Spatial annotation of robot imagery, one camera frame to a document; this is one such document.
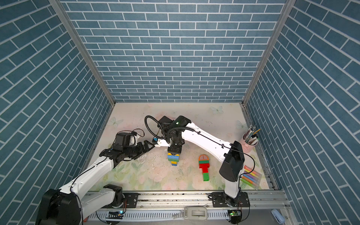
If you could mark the long green lego brick back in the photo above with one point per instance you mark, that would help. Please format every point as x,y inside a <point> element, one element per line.
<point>173,159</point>

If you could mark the small green lego brick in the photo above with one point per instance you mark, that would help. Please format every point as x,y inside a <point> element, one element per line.
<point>205,177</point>

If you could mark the orange round lego piece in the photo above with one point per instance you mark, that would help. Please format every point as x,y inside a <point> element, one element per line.
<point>203,157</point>

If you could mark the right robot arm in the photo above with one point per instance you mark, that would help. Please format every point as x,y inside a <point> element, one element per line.
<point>229,154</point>

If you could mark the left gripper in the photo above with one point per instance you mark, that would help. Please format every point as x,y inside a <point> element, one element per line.
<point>141,150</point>

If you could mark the light blue stapler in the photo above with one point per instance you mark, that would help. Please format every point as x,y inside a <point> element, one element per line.
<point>278,216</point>

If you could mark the pink pen cup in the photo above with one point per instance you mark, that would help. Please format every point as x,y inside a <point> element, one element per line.
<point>250,139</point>

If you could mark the white slotted cable duct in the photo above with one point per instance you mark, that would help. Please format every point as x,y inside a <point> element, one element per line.
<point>149,216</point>

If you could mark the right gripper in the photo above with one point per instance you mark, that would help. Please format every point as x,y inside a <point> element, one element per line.
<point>174,151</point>

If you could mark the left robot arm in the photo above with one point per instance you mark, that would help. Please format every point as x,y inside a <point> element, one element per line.
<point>70,204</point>

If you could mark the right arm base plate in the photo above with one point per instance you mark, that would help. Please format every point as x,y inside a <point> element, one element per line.
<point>222,200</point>

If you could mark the small red lego brick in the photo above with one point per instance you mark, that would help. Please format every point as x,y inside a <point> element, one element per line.
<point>205,170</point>

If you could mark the long red lego brick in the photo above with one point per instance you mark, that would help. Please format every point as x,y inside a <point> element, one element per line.
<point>205,165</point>

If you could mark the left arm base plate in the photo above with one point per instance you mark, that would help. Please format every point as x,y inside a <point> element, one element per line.
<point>129,200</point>

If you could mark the long green lego brick front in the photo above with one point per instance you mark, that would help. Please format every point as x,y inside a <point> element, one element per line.
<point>204,162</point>

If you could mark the pack of coloured markers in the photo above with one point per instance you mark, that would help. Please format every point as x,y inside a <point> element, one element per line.
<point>251,178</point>

